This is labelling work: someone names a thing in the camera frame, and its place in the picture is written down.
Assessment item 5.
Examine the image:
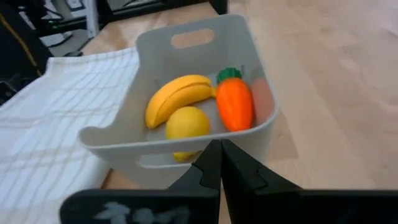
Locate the yellow toy banana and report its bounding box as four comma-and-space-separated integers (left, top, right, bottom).
144, 74, 218, 129

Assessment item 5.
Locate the yellow toy lemon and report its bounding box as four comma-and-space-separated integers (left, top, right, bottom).
165, 106, 211, 163

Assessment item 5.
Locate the orange toy carrot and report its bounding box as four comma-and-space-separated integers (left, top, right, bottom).
215, 67, 255, 133

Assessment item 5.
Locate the grey plastic bin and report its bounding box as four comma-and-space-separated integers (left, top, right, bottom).
77, 13, 280, 191

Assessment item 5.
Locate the dark equipment with yellow line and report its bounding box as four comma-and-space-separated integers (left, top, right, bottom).
0, 0, 54, 105

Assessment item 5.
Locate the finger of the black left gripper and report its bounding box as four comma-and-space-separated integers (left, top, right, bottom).
221, 139, 302, 224
169, 139, 223, 191

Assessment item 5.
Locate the white checked cloth towel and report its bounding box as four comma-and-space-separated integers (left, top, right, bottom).
0, 46, 141, 224

